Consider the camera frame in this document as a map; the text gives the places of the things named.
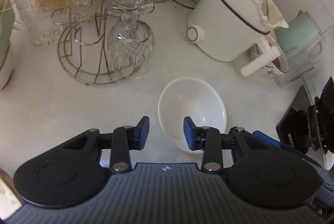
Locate inverted cut-glass goblet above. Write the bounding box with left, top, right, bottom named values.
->
left=105, top=0, right=156, bottom=77

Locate wire glass rack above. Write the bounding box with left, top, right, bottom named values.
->
left=51, top=0, right=155, bottom=85

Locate textured glass pitcher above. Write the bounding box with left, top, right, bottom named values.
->
left=8, top=0, right=67, bottom=48

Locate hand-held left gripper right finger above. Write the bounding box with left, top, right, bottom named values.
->
left=183, top=117, right=270, bottom=172

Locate leaf-patterned white plate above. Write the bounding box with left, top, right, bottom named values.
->
left=0, top=169, right=22, bottom=215

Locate pale green mug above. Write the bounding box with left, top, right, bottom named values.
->
left=275, top=11, right=327, bottom=58

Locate white electric cooker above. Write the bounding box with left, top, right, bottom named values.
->
left=186, top=0, right=289, bottom=77

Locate green square bowl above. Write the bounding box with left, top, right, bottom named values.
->
left=0, top=0, right=14, bottom=71

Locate black gas stove burner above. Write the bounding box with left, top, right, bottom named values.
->
left=276, top=75, right=334, bottom=170

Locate white bowl with red foot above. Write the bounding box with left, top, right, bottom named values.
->
left=0, top=56, right=14, bottom=90

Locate floral ceramic cup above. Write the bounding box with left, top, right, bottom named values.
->
left=250, top=36, right=289, bottom=76

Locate white ceramic bowl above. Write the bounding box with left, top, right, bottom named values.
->
left=158, top=77, right=227, bottom=155

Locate textured glass mug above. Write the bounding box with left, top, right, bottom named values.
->
left=273, top=46, right=322, bottom=88

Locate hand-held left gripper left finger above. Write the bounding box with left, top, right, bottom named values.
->
left=63, top=116, right=150, bottom=173

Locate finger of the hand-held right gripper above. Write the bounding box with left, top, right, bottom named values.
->
left=252, top=130, right=324, bottom=168

